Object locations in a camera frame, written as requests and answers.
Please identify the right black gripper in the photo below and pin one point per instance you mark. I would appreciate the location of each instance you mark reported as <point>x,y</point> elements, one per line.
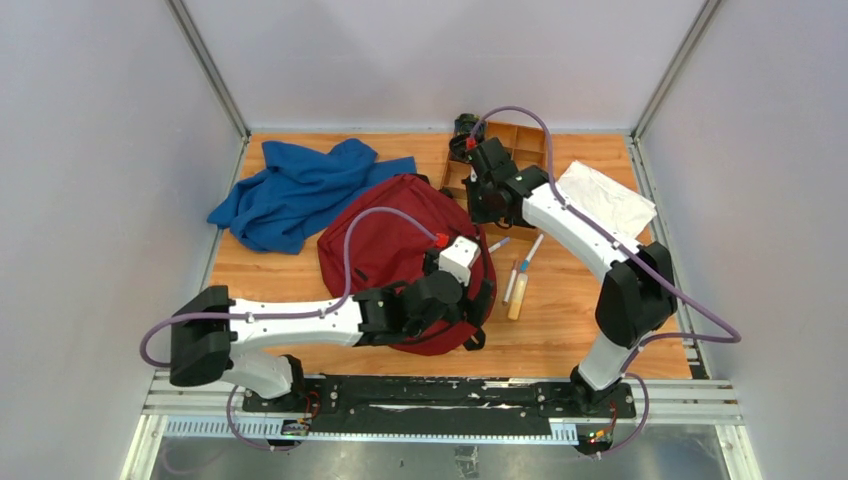
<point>472,184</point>

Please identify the brown capped white marker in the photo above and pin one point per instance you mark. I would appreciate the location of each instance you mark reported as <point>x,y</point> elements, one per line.
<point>510,283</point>

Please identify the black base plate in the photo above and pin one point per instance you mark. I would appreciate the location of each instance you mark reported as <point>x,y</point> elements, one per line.
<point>442,406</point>

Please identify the purple capped white marker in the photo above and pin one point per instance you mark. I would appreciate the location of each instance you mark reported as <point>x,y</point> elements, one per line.
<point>499,244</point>

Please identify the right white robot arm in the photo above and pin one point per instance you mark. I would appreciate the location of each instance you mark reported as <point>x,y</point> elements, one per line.
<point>635,299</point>

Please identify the red backpack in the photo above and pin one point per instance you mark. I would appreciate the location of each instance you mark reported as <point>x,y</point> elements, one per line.
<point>387,239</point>

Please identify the blue cloth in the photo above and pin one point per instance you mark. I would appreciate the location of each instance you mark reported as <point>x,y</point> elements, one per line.
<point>300,192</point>

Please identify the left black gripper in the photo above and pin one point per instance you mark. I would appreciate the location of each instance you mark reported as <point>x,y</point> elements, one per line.
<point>482,291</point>

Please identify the rolled dark tie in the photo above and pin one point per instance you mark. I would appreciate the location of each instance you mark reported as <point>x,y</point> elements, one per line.
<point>458,148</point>

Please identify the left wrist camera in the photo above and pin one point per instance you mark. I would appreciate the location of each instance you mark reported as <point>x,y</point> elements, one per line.
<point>458,259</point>

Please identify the white folded cloth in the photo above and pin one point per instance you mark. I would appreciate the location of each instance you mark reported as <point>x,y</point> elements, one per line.
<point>612,204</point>

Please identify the blue capped white marker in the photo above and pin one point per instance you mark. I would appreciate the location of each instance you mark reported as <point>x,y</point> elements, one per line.
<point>531,253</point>

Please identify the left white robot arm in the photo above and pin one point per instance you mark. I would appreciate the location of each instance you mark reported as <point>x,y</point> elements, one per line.
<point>217,338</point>

